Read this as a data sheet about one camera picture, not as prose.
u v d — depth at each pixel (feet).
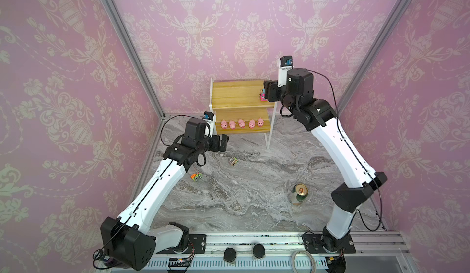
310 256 2.29
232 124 3.01
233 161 3.17
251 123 3.02
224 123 3.03
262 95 2.09
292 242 2.49
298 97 1.59
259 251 2.12
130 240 1.24
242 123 3.02
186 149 1.78
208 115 2.16
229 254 2.09
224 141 2.25
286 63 1.82
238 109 3.29
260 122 3.05
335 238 2.05
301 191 2.55
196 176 3.00
